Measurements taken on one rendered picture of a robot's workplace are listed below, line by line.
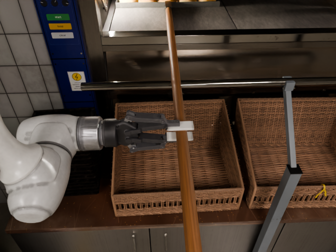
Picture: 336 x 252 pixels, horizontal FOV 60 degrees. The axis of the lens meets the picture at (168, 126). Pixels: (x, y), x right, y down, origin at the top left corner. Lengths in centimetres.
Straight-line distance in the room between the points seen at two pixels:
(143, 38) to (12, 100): 74
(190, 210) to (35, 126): 43
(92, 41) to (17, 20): 30
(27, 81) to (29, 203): 98
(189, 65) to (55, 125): 82
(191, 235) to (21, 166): 36
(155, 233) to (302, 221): 65
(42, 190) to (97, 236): 80
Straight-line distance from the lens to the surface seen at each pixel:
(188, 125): 76
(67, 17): 131
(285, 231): 152
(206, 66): 142
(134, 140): 77
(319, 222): 152
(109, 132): 74
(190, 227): 58
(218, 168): 151
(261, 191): 131
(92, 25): 133
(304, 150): 173
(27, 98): 162
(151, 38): 133
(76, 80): 144
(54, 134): 74
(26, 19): 140
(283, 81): 109
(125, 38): 134
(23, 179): 65
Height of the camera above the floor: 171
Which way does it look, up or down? 41 degrees down
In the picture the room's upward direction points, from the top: straight up
